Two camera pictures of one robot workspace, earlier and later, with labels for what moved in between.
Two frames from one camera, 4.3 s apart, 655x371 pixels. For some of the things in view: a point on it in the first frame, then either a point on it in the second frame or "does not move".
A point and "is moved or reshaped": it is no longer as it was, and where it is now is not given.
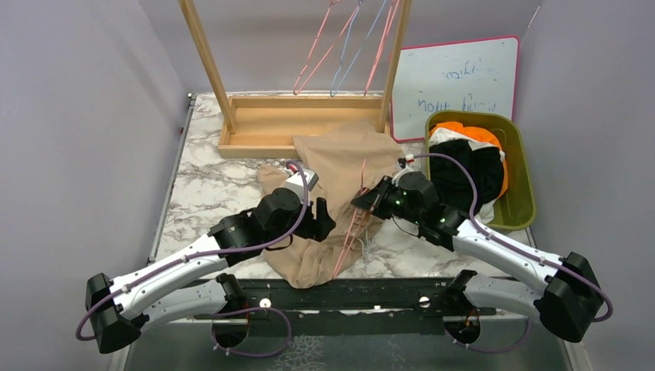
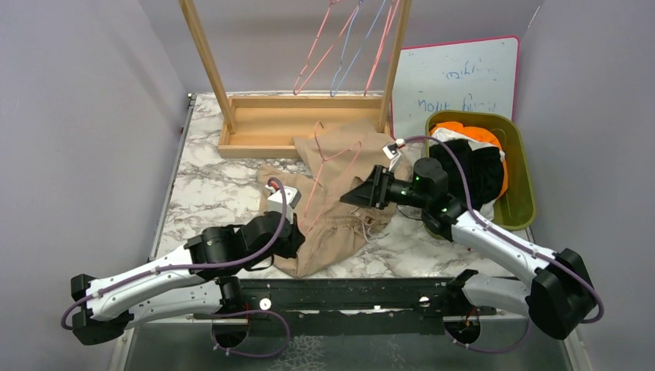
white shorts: x=485 y=212 does not move
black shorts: x=453 y=183 does not move
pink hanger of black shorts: x=330 y=3 does not move
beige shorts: x=348 y=161 is moved or reshaped
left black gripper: x=317 y=229 to x=295 y=240
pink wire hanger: x=392 y=8 does not move
